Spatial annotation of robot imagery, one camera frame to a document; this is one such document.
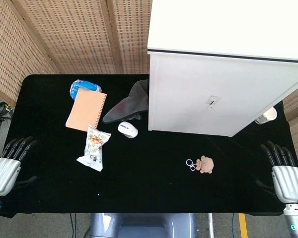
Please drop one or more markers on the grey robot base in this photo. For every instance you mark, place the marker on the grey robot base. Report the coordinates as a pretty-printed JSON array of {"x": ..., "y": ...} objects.
[{"x": 144, "y": 225}]

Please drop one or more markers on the black tablecloth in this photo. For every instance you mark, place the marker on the black tablecloth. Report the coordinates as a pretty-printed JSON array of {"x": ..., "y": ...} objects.
[{"x": 144, "y": 178}]

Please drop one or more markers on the white cabinet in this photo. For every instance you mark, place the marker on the white cabinet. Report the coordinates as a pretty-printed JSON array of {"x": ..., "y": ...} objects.
[{"x": 213, "y": 62}]

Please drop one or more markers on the white computer mouse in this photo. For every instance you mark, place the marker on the white computer mouse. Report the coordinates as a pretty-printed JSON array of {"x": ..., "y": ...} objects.
[{"x": 127, "y": 129}]

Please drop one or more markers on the woven bamboo screen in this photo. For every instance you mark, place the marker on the woven bamboo screen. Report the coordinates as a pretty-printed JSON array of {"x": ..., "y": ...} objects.
[{"x": 64, "y": 34}]

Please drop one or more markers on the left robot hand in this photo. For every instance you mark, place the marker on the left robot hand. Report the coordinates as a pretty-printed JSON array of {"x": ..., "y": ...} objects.
[{"x": 3, "y": 171}]

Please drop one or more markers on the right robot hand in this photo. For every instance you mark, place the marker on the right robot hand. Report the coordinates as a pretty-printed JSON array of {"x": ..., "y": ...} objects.
[{"x": 286, "y": 177}]

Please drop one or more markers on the spiral notebook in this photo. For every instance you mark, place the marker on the spiral notebook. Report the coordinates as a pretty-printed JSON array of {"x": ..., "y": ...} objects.
[{"x": 85, "y": 111}]

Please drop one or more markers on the white snack bag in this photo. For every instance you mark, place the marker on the white snack bag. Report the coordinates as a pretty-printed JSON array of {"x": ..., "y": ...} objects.
[{"x": 94, "y": 148}]

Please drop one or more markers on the grey cloth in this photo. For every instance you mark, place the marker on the grey cloth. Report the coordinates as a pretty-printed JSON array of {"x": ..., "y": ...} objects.
[{"x": 129, "y": 105}]

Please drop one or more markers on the blue plastic package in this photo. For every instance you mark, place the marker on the blue plastic package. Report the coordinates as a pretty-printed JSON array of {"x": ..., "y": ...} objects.
[{"x": 83, "y": 88}]

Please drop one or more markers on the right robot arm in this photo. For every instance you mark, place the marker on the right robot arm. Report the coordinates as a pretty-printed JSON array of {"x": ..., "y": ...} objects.
[{"x": 295, "y": 219}]

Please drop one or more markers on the white paper cup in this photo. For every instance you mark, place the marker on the white paper cup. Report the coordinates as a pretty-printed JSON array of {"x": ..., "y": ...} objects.
[{"x": 267, "y": 116}]

